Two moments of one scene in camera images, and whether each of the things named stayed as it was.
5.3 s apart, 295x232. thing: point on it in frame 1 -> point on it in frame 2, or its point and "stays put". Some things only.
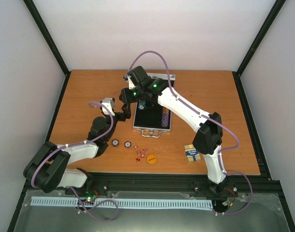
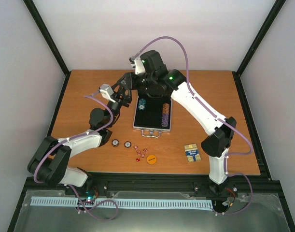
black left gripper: x=127 y=114 -> x=124 y=99
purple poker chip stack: x=165 y=120 stays put
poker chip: x=115 y=142 stays put
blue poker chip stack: x=141 y=105 stays put
